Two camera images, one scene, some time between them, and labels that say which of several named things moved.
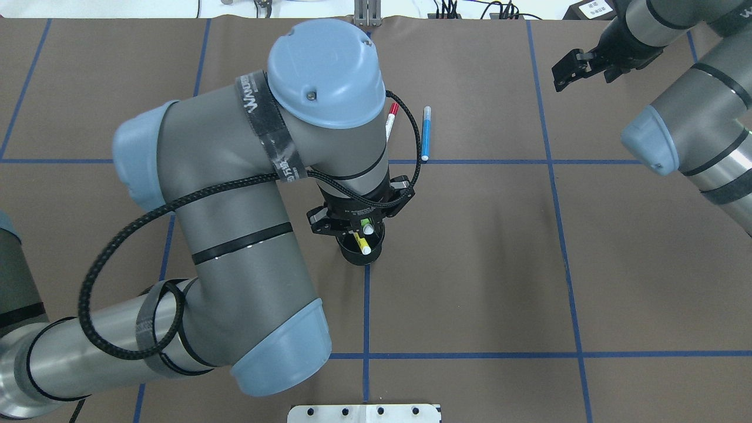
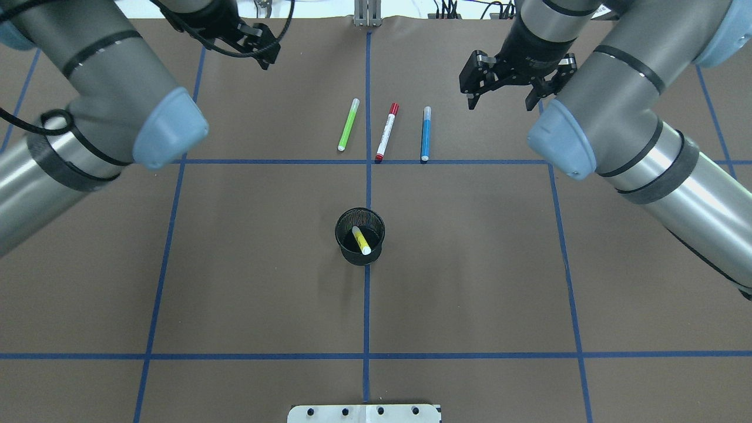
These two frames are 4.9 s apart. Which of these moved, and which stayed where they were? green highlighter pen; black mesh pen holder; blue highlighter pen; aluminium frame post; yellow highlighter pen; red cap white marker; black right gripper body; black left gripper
Moved: black left gripper; black right gripper body; green highlighter pen
Stayed: yellow highlighter pen; red cap white marker; aluminium frame post; black mesh pen holder; blue highlighter pen
